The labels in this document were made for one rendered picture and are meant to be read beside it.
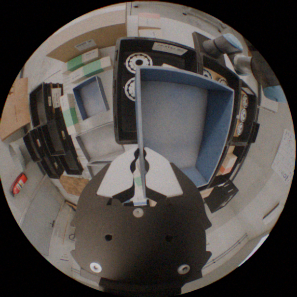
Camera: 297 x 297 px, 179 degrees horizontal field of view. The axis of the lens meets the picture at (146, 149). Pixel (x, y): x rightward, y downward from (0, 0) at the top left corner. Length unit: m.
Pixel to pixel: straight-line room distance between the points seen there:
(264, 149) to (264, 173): 0.72
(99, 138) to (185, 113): 0.52
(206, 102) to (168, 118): 0.09
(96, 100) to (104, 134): 0.21
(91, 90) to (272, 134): 3.74
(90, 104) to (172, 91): 0.49
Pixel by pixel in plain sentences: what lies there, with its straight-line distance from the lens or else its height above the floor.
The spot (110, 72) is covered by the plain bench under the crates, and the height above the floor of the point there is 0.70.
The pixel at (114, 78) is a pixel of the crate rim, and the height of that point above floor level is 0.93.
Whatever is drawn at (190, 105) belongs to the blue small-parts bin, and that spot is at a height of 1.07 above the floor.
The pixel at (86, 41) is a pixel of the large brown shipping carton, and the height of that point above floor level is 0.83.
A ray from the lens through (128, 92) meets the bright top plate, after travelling 0.38.
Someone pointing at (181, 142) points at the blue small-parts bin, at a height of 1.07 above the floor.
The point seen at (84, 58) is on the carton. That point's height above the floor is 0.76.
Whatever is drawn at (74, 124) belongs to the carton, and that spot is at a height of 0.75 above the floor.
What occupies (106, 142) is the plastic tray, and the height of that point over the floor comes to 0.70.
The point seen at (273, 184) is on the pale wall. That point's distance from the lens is 3.74.
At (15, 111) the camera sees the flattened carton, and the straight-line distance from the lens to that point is 2.49.
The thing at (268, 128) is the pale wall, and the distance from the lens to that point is 3.57.
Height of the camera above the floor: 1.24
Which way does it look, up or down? 60 degrees down
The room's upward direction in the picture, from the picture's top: 166 degrees clockwise
